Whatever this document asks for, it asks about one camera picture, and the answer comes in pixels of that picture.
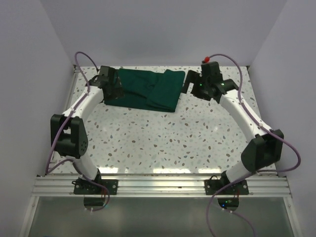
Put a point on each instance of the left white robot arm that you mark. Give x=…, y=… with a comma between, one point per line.
x=68, y=133

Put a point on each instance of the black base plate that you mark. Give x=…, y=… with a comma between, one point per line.
x=83, y=187
x=216, y=187

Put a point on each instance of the dark green surgical cloth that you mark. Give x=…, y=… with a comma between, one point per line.
x=147, y=90

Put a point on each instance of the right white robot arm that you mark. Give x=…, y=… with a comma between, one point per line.
x=264, y=144

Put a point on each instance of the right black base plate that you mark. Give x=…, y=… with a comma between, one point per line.
x=216, y=187

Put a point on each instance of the aluminium left side rail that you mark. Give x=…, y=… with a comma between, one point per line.
x=71, y=86

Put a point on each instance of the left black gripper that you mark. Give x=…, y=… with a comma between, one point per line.
x=117, y=92

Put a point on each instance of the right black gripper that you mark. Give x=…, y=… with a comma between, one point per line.
x=192, y=77

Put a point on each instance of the aluminium rail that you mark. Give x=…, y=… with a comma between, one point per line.
x=164, y=186
x=71, y=86

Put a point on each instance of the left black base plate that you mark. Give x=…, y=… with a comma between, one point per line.
x=83, y=187

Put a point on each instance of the aluminium front rail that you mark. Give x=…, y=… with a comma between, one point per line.
x=164, y=186

